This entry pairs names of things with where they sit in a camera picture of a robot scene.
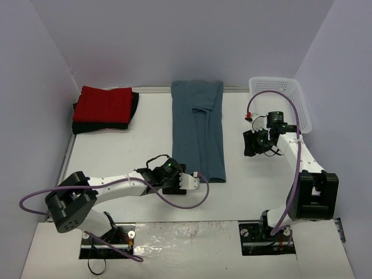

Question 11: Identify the blue t shirt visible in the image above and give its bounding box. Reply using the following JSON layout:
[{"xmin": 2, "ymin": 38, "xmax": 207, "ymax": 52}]
[{"xmin": 171, "ymin": 81, "xmax": 226, "ymax": 183}]

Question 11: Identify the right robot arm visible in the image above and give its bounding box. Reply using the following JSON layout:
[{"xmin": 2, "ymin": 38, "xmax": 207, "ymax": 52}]
[{"xmin": 243, "ymin": 111, "xmax": 339, "ymax": 240}]

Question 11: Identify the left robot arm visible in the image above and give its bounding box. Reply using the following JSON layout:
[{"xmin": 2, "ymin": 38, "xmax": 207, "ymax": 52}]
[{"xmin": 45, "ymin": 158, "xmax": 198, "ymax": 243}]

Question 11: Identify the white plastic basket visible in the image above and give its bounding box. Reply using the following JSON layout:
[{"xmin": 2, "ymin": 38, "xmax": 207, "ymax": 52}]
[{"xmin": 249, "ymin": 77, "xmax": 312, "ymax": 134}]

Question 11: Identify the red folded t shirt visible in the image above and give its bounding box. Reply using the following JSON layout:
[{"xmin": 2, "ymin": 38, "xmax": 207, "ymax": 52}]
[{"xmin": 73, "ymin": 86, "xmax": 133, "ymax": 124}]

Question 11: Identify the black folded t shirt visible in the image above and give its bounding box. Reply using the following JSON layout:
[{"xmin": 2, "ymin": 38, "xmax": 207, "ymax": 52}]
[{"xmin": 72, "ymin": 92, "xmax": 140, "ymax": 135}]

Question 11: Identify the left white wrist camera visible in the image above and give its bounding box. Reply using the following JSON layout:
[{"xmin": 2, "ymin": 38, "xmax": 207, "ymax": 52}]
[{"xmin": 179, "ymin": 172, "xmax": 200, "ymax": 190}]

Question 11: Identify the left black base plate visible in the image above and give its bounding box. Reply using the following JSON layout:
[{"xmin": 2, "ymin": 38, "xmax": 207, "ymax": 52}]
[{"xmin": 78, "ymin": 225, "xmax": 135, "ymax": 260}]

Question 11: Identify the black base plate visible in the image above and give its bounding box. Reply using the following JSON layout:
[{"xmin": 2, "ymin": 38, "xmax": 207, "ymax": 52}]
[
  {"xmin": 78, "ymin": 225, "xmax": 135, "ymax": 260},
  {"xmin": 238, "ymin": 220, "xmax": 296, "ymax": 256}
]

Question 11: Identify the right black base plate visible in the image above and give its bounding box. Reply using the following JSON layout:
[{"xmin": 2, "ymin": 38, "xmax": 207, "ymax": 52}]
[{"xmin": 238, "ymin": 220, "xmax": 296, "ymax": 256}]

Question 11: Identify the thin black cable loop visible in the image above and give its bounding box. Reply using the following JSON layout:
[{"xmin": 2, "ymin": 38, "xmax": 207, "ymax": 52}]
[{"xmin": 87, "ymin": 256, "xmax": 107, "ymax": 276}]

